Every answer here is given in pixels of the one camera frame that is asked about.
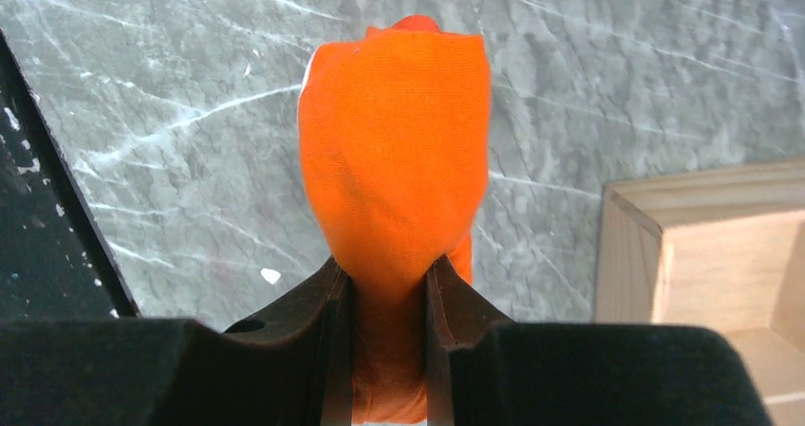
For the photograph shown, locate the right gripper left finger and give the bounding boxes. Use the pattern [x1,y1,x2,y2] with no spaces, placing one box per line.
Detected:
[1,261,352,425]

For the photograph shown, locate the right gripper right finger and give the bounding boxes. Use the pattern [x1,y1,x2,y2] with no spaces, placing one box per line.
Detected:
[426,258,771,425]

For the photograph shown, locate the orange underwear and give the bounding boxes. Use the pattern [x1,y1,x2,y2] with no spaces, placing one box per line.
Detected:
[297,15,492,424]

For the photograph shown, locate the wooden compartment tray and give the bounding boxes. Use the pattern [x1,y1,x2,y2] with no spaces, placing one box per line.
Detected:
[593,157,804,425]

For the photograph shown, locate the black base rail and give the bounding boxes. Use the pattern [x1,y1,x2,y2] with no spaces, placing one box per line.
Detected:
[1,40,140,320]

